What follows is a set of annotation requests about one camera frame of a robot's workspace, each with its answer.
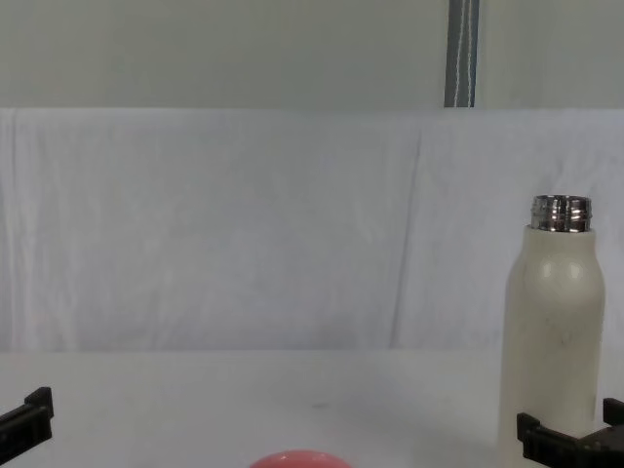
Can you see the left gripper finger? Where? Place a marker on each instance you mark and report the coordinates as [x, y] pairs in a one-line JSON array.
[[29, 419]]

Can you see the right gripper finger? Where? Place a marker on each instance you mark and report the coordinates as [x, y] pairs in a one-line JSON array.
[[614, 414], [551, 446]]

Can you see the cream vacuum bottle steel neck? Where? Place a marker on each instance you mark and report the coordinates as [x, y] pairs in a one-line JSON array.
[[556, 317]]

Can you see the white table cloth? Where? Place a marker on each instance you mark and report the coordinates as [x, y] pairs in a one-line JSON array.
[[195, 404]]

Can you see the pink cup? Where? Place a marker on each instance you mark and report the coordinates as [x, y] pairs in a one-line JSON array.
[[300, 460]]

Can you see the white wrinkled curtain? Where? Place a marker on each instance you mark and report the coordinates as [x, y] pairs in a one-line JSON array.
[[244, 229]]

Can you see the pale plain curtain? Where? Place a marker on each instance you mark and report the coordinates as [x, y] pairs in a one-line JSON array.
[[551, 53]]

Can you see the grey striped post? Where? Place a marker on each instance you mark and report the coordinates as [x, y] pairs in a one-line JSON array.
[[460, 53]]

